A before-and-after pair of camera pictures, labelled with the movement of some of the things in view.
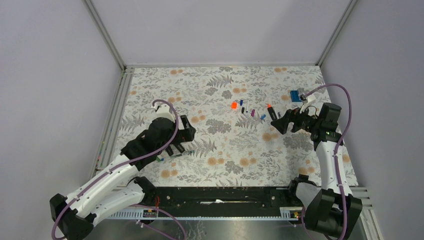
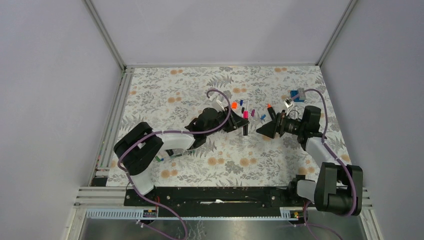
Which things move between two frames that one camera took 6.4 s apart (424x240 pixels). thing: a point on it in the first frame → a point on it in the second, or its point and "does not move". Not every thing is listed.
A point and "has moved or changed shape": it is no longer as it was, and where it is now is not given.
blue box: x=295 y=97 does not move
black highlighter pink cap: x=180 y=148 has moved or changed shape
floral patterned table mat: x=231 y=110 does not move
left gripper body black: x=184 y=135 → x=230 y=125
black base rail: x=220 y=201 does not move
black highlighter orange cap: x=271 y=112 does not move
